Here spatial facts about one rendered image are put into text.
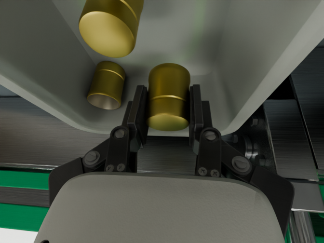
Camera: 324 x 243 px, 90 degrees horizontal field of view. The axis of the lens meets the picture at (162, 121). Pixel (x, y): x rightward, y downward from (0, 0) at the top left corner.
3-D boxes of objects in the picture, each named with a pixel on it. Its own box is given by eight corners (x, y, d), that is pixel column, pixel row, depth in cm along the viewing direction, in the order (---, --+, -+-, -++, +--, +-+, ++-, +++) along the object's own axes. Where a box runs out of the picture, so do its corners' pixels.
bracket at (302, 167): (227, 132, 24) (232, 183, 21) (254, 98, 15) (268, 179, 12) (253, 132, 23) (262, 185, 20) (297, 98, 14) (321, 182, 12)
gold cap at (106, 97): (82, 101, 18) (91, 70, 20) (112, 112, 20) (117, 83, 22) (93, 89, 15) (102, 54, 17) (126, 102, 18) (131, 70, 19)
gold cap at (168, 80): (145, 62, 13) (138, 114, 11) (191, 61, 12) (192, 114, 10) (152, 89, 16) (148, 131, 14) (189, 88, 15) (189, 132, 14)
